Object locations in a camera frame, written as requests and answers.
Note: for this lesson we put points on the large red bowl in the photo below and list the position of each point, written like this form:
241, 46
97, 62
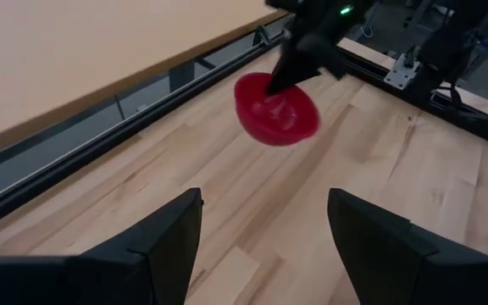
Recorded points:
278, 114

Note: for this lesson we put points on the black table frame rail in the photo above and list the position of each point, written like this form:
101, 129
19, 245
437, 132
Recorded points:
100, 140

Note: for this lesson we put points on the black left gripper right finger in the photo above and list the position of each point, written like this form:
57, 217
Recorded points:
388, 262

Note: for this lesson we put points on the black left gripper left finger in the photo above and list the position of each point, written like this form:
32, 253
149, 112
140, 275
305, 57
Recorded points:
151, 262

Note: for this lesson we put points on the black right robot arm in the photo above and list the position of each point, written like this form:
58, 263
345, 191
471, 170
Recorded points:
443, 46

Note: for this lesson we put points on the silver metal bracket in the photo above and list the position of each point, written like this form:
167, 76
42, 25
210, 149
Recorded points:
401, 70

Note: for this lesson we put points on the black end frame rail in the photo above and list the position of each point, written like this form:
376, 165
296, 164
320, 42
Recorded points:
473, 123

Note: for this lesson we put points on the black rail clamp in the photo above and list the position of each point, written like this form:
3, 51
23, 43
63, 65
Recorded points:
262, 36

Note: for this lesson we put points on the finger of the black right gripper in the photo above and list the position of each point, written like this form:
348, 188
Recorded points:
288, 70
326, 57

